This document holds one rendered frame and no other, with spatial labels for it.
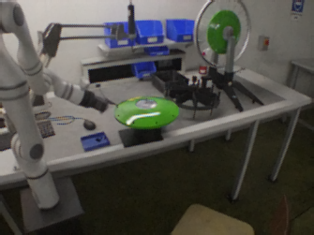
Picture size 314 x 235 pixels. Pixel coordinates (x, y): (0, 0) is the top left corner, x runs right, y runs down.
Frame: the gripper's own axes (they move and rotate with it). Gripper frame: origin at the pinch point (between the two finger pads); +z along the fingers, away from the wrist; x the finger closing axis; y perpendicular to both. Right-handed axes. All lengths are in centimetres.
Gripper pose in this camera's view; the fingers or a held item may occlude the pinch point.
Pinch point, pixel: (117, 105)
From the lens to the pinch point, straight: 102.5
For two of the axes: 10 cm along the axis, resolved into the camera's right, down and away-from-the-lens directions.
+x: 4.9, 4.3, -7.6
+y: -5.0, 8.5, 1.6
